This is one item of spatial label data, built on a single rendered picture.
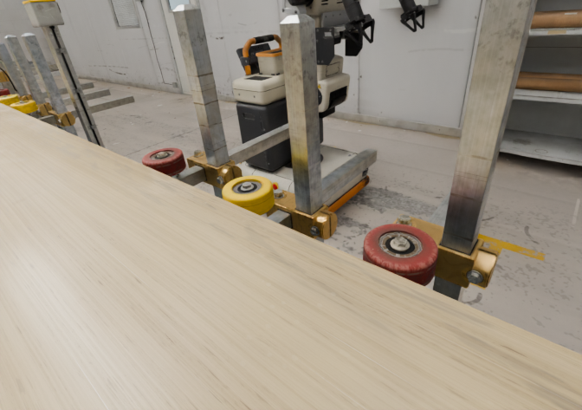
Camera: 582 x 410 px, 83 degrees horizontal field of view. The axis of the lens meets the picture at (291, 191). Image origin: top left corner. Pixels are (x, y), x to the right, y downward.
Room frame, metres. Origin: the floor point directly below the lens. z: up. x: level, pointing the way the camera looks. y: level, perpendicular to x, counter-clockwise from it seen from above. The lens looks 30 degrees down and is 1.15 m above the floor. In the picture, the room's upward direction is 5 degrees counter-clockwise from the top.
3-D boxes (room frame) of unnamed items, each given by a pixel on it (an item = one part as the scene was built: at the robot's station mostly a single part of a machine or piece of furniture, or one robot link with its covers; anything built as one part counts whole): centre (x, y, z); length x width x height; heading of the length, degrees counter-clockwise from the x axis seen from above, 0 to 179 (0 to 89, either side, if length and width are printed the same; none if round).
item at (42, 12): (1.17, 0.70, 1.18); 0.07 x 0.07 x 0.08; 47
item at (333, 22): (1.73, -0.30, 0.99); 0.28 x 0.16 x 0.22; 137
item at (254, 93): (1.99, -0.02, 0.59); 0.55 x 0.34 x 0.83; 137
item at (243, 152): (0.77, 0.12, 0.83); 0.43 x 0.03 x 0.04; 137
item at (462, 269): (0.35, -0.20, 0.83); 0.14 x 0.06 x 0.05; 47
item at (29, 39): (1.35, 0.89, 0.90); 0.04 x 0.04 x 0.48; 47
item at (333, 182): (0.60, -0.07, 0.80); 0.43 x 0.03 x 0.04; 137
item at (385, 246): (0.28, -0.12, 0.85); 0.08 x 0.08 x 0.11
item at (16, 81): (1.68, 1.26, 0.87); 0.04 x 0.04 x 0.48; 47
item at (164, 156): (0.62, 0.25, 0.85); 0.08 x 0.08 x 0.11
